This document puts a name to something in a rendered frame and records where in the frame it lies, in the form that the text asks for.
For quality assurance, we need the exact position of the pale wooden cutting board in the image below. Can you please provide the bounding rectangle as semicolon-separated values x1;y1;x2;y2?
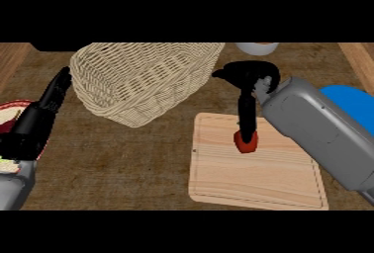
186;112;330;211

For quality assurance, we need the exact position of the pale grey round container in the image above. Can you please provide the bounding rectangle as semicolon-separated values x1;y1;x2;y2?
234;42;281;56

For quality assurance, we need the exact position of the red bell pepper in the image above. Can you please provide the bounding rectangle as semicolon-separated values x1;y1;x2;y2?
232;129;260;154

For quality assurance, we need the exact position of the pale wicker basket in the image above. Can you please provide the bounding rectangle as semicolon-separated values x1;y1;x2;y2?
68;42;226;128

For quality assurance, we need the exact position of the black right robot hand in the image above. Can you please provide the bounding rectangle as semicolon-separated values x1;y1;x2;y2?
210;60;282;144

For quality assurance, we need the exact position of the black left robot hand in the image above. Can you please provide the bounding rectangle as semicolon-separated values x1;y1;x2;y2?
0;66;72;162

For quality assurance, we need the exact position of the brown woven placemat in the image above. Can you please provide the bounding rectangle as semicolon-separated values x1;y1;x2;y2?
0;42;374;211

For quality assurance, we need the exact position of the dark appliance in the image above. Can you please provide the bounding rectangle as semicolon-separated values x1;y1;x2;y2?
30;42;93;52

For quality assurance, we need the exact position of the red rimmed plate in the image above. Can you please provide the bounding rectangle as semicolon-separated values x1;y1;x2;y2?
0;99;52;161

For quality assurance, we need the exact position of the blue round object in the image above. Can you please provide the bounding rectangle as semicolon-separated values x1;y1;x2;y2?
318;84;374;136

